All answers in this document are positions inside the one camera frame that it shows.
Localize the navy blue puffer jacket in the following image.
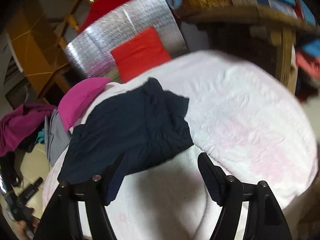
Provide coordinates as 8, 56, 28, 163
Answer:
57, 78, 193, 204

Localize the black garment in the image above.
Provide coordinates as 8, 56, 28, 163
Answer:
1, 128, 41, 187

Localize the cream leather sofa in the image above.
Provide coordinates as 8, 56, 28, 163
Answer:
1, 144, 51, 235

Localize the teal garment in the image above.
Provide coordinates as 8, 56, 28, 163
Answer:
36, 128, 45, 144

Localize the magenta fleece garment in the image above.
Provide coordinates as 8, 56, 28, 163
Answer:
1, 103, 57, 157

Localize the grey garment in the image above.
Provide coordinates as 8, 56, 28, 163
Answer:
44, 109, 71, 166

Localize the white pink fleece blanket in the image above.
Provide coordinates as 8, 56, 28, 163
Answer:
42, 49, 320, 240

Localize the magenta pillow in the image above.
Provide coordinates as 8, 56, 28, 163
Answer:
57, 77, 111, 132

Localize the silver foil insulation panel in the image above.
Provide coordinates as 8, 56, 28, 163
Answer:
64, 0, 187, 80

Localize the wooden stair railing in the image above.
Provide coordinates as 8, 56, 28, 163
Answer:
56, 0, 94, 50

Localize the red pillow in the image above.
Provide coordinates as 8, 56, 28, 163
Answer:
111, 27, 171, 83

